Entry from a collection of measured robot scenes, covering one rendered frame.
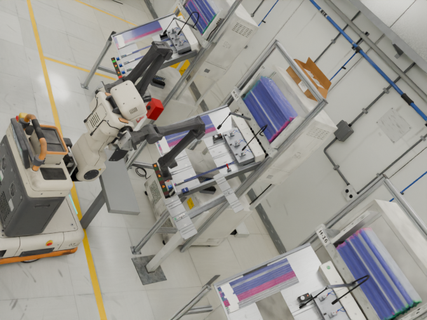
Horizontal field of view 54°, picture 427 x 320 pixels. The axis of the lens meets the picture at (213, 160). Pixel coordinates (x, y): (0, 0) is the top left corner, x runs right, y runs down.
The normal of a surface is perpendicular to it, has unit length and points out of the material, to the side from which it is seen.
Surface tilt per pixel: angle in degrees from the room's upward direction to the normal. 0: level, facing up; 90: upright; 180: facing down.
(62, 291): 0
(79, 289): 0
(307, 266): 44
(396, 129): 90
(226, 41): 90
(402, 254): 90
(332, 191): 90
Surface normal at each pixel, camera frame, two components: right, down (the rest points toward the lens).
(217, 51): 0.37, 0.73
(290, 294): -0.10, -0.58
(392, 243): -0.73, -0.14
